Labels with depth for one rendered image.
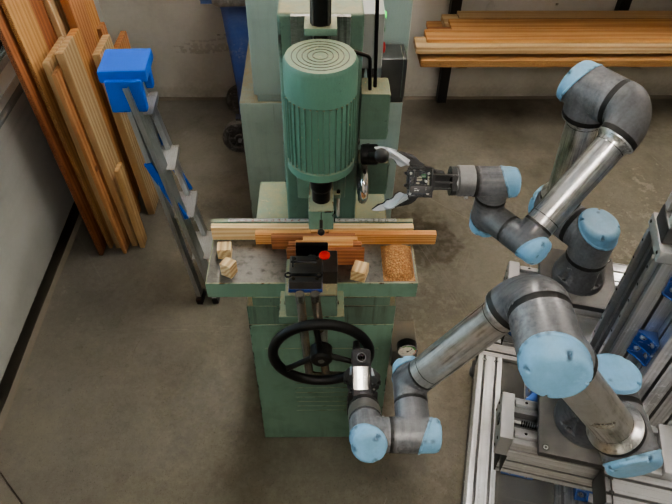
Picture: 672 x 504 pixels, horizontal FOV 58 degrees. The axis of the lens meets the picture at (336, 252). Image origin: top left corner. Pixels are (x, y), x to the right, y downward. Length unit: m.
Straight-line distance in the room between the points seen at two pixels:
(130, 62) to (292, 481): 1.58
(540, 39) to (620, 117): 2.16
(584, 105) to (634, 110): 0.12
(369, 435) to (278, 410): 1.02
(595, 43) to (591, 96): 2.20
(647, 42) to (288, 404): 2.79
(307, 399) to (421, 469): 0.52
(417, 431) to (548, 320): 0.40
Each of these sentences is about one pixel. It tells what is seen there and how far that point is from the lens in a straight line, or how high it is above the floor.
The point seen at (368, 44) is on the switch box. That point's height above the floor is 1.39.
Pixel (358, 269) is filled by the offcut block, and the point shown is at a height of 0.94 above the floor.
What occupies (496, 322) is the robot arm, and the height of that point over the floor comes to 1.27.
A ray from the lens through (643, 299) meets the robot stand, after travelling 1.61.
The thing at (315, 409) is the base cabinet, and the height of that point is 0.21.
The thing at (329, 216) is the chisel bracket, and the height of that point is 1.05.
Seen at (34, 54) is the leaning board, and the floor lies 1.02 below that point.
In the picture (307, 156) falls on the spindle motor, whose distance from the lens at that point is 1.53.
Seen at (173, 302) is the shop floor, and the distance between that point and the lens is 2.93.
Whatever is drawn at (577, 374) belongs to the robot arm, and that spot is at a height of 1.33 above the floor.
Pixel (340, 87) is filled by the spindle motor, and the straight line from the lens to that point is 1.43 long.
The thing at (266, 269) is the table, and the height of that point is 0.90.
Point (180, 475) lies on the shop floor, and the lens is 2.46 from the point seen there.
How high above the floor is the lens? 2.19
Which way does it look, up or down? 46 degrees down
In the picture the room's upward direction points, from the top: 1 degrees clockwise
